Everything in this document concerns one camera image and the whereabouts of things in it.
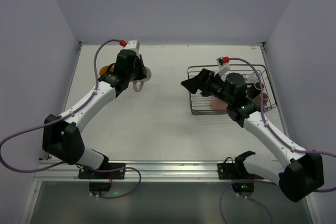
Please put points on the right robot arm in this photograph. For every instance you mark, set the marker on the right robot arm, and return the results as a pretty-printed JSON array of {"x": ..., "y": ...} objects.
[{"x": 297, "y": 171}]

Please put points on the dark brown mug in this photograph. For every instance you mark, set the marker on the dark brown mug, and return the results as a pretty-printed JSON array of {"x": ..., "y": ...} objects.
[{"x": 255, "y": 89}]

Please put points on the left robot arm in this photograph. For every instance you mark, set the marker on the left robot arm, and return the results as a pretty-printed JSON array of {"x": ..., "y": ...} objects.
[{"x": 62, "y": 134}]

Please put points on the clear glass cup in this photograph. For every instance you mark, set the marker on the clear glass cup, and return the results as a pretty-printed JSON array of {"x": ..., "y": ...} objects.
[{"x": 253, "y": 78}]

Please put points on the pink plastic cup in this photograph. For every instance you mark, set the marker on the pink plastic cup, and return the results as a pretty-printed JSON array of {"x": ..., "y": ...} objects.
[{"x": 217, "y": 104}]

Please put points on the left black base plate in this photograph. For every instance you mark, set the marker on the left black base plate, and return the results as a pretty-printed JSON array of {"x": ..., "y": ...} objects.
[{"x": 106, "y": 171}]

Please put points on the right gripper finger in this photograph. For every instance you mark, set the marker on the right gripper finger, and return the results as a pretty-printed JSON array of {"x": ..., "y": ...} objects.
[
  {"x": 205, "y": 75},
  {"x": 196, "y": 83}
]

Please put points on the left controller box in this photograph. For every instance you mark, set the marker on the left controller box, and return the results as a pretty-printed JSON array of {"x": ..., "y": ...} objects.
[{"x": 99, "y": 187}]

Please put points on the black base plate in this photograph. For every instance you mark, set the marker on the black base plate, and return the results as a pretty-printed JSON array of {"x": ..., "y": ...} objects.
[
  {"x": 232, "y": 171},
  {"x": 106, "y": 171}
]

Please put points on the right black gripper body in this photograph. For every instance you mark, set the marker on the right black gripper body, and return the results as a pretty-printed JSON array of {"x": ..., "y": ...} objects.
[{"x": 203, "y": 79}]

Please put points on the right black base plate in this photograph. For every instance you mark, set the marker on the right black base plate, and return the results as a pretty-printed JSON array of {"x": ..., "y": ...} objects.
[{"x": 232, "y": 171}]

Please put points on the aluminium mounting rail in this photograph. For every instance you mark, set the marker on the aluminium mounting rail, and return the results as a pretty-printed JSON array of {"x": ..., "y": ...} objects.
[{"x": 179, "y": 171}]

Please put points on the white floral mug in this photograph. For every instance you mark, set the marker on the white floral mug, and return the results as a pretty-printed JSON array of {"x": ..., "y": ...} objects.
[{"x": 106, "y": 69}]

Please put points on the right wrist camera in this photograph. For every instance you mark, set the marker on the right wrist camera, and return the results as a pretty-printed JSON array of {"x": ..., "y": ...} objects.
[{"x": 223, "y": 65}]

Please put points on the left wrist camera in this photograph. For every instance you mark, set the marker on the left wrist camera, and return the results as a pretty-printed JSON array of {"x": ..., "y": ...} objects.
[{"x": 133, "y": 45}]

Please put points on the tan patterned mug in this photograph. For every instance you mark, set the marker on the tan patterned mug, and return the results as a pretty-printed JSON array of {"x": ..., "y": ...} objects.
[{"x": 260, "y": 99}]

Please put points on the controller box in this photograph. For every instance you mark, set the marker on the controller box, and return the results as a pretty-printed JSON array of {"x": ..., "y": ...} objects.
[
  {"x": 243, "y": 189},
  {"x": 99, "y": 187}
]

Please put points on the beige patterned mug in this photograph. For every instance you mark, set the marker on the beige patterned mug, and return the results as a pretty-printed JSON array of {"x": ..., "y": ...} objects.
[{"x": 138, "y": 84}]

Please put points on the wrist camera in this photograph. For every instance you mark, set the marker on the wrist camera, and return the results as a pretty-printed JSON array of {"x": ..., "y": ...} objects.
[
  {"x": 133, "y": 45},
  {"x": 223, "y": 65}
]

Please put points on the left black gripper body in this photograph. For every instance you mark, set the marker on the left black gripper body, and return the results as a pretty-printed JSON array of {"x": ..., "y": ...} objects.
[{"x": 140, "y": 67}]

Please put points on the right controller box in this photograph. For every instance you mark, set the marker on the right controller box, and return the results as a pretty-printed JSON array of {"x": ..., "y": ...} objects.
[{"x": 243, "y": 189}]

